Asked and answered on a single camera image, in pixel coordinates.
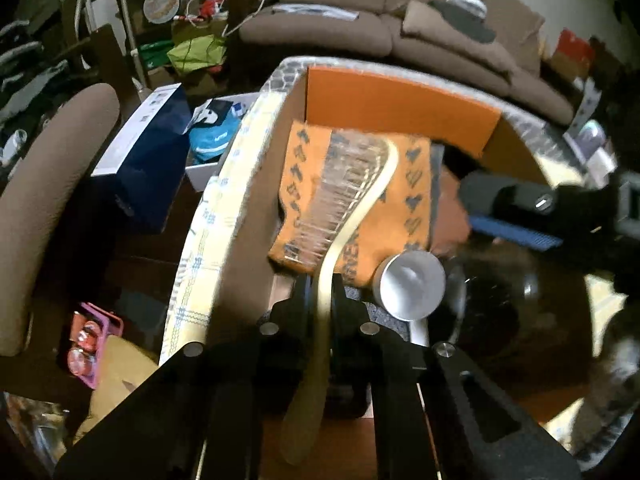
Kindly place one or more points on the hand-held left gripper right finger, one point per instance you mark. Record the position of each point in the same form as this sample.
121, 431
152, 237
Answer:
340, 305

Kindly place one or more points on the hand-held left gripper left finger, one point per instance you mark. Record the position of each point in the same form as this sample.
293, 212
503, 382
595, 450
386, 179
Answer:
300, 295

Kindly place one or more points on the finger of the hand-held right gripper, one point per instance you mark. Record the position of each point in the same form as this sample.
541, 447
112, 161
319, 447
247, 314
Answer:
515, 232

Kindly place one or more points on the cream hairbrush with clear bristles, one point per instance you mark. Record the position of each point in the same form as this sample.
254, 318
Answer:
327, 265

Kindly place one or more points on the orange cardboard box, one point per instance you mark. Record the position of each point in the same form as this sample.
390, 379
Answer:
400, 100

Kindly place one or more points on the desktop with yellow checked cloth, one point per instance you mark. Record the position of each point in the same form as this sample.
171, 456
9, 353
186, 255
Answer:
210, 240

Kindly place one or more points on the silver round tin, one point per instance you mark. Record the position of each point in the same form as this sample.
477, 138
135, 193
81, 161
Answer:
407, 285
467, 2

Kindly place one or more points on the black glossy round object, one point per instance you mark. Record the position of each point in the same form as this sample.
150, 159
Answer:
505, 330

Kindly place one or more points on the orange patterned cloth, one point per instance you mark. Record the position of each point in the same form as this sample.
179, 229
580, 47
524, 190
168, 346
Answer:
400, 200

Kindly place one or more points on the white open carton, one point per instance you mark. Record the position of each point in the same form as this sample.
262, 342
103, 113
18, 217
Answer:
200, 175

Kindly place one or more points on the red box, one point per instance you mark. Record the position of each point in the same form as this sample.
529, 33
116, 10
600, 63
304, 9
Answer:
575, 47

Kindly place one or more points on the blue plastic bag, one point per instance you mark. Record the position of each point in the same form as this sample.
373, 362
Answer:
215, 132

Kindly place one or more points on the plain cardboard box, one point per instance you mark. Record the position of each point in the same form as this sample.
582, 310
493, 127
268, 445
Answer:
122, 375

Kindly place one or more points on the brown sofa cushion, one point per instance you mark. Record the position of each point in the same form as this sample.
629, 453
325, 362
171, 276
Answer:
450, 45

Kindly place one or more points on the dark blue carton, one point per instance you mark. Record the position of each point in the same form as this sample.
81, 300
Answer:
145, 170

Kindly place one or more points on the black flat pad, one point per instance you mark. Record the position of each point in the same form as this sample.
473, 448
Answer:
465, 22

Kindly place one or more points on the pink bottle holder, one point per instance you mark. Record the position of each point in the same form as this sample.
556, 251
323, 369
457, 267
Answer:
87, 345

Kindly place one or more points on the brown sofa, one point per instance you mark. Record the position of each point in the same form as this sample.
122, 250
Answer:
325, 35

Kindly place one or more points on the green bag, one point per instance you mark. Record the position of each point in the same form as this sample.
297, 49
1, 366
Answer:
197, 52

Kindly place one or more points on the brown upholstered chair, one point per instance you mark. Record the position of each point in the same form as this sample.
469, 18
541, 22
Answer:
45, 200

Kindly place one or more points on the papers in clear sleeve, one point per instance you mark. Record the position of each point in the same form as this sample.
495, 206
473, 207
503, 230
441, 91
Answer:
315, 11

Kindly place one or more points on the white metal clothes rack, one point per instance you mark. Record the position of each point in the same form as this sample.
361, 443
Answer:
131, 35

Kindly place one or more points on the round printed disc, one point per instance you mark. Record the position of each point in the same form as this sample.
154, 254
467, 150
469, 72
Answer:
161, 5

